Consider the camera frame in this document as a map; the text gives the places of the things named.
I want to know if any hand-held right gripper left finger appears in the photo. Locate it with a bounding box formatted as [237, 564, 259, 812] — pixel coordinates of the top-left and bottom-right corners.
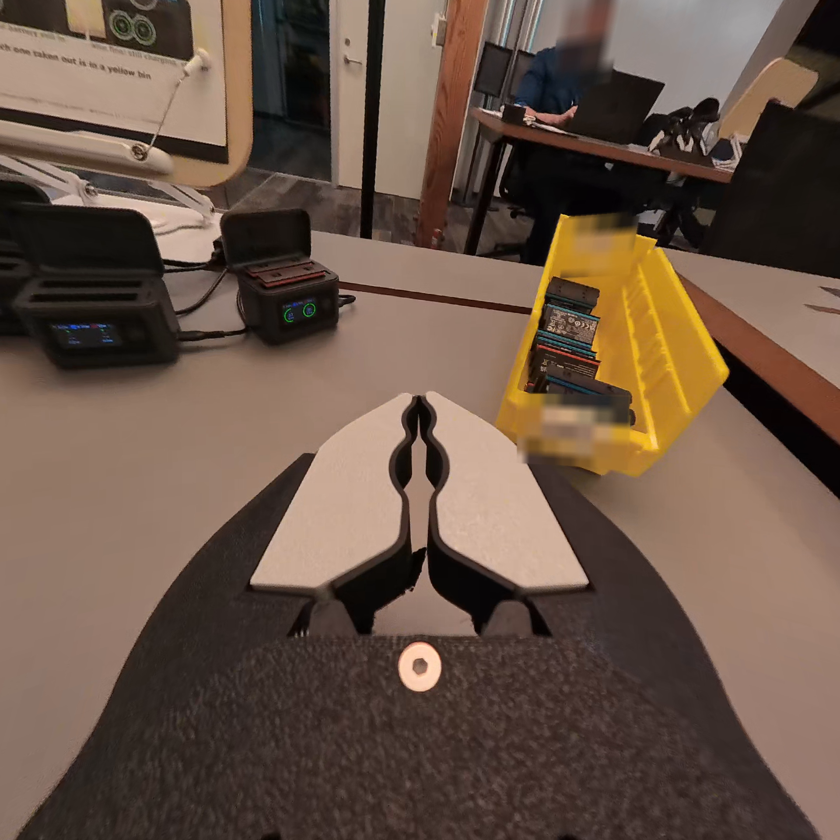
[250, 392, 422, 634]

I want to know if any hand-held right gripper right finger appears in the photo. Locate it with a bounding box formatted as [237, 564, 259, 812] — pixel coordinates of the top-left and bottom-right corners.
[419, 390, 591, 636]

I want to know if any row of black batteries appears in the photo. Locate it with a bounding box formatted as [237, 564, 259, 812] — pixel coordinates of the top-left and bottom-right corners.
[524, 276, 636, 432]

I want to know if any black battery red edge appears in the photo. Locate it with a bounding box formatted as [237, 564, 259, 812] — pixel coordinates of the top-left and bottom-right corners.
[246, 261, 322, 280]
[257, 270, 334, 291]

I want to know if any yellow plastic bin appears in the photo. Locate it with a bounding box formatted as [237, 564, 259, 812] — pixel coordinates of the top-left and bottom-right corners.
[495, 213, 731, 478]

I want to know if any black battery charging case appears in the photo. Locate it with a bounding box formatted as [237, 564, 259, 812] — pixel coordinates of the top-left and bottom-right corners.
[12, 203, 182, 370]
[0, 180, 53, 337]
[218, 209, 342, 347]

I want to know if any long wooden desk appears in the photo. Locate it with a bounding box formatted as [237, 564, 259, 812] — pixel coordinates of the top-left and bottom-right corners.
[663, 246, 840, 490]

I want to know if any wooden background desk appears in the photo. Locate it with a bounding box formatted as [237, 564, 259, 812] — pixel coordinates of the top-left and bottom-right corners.
[461, 107, 737, 258]

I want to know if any brown wooden panel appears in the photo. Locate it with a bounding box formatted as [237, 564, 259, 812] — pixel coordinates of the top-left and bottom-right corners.
[415, 0, 491, 252]

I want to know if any white door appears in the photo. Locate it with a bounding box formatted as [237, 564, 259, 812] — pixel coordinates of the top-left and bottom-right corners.
[330, 0, 370, 193]

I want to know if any black office chair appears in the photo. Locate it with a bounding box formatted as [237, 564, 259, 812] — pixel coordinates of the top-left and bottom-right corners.
[697, 98, 840, 284]

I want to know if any black white headset gear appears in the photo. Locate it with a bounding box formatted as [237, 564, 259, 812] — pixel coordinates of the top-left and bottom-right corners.
[648, 97, 724, 160]

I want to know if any dark grey laptop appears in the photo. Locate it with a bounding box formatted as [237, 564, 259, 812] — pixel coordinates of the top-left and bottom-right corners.
[570, 67, 668, 140]

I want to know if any black desk monitor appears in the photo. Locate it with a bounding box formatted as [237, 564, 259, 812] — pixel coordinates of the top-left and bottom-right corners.
[472, 41, 537, 101]

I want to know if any white board ledge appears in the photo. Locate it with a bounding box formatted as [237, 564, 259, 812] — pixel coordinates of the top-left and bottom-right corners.
[0, 120, 176, 178]

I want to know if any curved wooden board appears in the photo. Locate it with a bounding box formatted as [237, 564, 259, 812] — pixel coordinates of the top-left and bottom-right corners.
[717, 56, 823, 143]

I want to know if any printed paper sheet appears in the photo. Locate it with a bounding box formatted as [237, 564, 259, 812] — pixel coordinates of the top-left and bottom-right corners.
[0, 0, 232, 166]

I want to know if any white peg wire clip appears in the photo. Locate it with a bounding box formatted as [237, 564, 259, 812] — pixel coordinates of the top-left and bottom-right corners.
[130, 48, 213, 163]

